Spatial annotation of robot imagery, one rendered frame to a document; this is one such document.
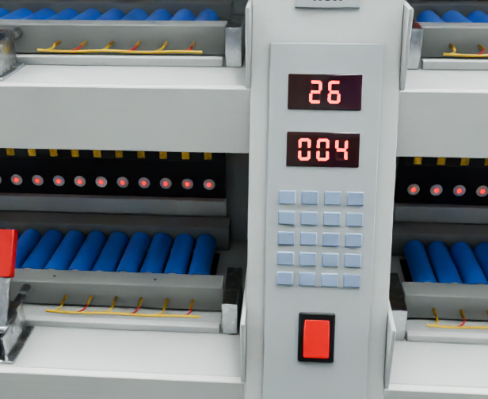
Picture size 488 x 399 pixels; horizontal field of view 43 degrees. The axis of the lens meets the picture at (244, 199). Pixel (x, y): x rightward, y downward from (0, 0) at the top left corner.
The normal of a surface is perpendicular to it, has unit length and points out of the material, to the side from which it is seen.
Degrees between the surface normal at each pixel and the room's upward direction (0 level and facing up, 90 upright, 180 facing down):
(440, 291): 19
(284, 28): 90
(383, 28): 90
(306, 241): 90
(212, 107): 109
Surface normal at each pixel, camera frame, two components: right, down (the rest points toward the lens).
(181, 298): -0.07, 0.46
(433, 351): 0.00, -0.89
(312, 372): -0.07, 0.15
